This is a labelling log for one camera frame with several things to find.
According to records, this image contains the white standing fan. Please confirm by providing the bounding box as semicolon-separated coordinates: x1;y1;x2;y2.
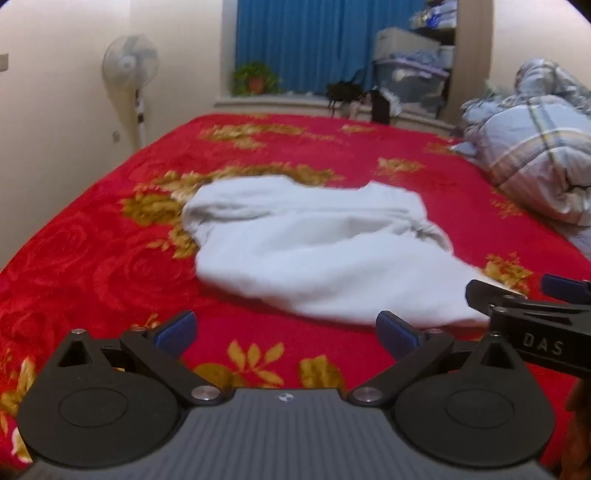
102;34;160;151

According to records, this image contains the shelf with stacked things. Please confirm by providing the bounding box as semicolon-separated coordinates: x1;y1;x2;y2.
410;0;458;61

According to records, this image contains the black cloth item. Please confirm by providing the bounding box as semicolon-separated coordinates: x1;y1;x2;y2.
370;88;392;124

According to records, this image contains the white garment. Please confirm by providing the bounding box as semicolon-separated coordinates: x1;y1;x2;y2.
182;175;490;326

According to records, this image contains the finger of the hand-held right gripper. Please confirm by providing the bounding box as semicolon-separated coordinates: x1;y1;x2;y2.
465;279;529;320
541;274;591;304

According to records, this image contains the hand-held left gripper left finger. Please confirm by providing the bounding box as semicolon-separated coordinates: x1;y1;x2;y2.
58;310;227;408

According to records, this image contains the plaid duvet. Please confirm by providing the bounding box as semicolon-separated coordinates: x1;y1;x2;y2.
450;59;591;259

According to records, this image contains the blue curtain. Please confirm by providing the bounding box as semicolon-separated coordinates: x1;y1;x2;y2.
235;0;426;95

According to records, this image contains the grey box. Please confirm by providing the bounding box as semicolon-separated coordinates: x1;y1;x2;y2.
374;27;440;61

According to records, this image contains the red floral blanket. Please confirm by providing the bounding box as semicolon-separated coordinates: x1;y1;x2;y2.
0;113;591;474

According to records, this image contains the person's right forearm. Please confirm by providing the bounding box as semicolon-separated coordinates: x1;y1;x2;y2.
561;381;591;480

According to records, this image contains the potted green plant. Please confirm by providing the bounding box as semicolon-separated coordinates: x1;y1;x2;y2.
232;62;281;97

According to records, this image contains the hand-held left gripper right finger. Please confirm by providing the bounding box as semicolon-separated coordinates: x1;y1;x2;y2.
348;311;522;408

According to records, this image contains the black bag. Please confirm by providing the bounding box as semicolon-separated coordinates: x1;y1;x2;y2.
325;80;366;110

